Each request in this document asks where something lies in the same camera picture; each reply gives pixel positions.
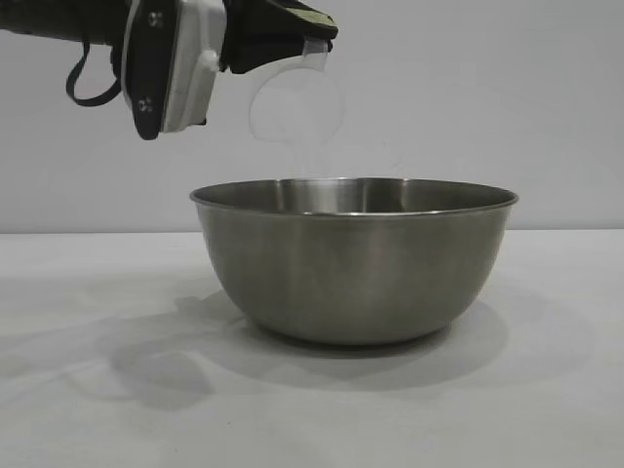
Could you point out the clear plastic measuring cup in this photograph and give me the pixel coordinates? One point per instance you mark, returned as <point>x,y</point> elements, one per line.
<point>297,107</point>

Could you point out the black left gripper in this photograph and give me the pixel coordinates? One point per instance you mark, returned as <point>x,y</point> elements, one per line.
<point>151,63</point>

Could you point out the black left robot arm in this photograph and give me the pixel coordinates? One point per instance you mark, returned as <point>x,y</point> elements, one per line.
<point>49,19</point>

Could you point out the stainless steel mixing bowl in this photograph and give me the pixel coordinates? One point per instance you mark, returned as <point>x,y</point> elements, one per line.
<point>351,273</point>

